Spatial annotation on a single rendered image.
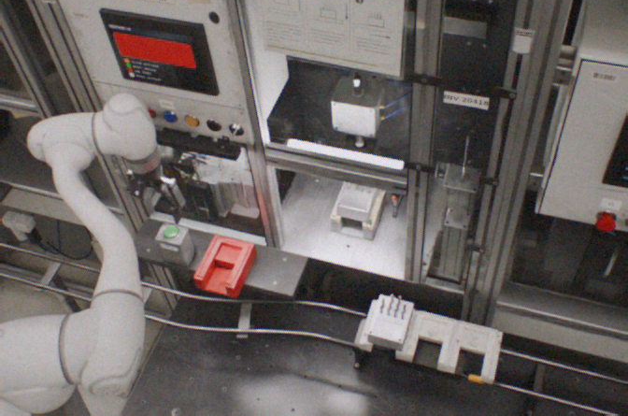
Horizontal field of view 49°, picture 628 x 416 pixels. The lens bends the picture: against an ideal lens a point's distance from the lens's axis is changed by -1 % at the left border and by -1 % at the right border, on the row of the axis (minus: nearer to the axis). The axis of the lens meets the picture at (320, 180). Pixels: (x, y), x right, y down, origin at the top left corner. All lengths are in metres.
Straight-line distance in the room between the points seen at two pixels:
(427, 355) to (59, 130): 1.12
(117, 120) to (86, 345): 0.55
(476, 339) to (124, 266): 0.98
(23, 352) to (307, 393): 0.97
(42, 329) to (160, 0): 0.70
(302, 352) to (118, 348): 0.93
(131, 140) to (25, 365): 0.58
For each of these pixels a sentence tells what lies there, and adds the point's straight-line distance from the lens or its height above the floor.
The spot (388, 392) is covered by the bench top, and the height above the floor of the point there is 0.68.
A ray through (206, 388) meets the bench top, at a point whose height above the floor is 0.68.
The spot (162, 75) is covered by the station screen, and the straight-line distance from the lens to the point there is 1.66.
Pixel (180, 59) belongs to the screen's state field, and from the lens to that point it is 1.59.
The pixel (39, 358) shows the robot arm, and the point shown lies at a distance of 1.39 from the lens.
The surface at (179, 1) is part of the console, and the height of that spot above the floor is 1.78.
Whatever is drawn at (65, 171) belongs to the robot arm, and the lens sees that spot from 1.67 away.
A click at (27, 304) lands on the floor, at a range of 3.39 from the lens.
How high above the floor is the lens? 2.62
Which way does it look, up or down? 50 degrees down
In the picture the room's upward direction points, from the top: 6 degrees counter-clockwise
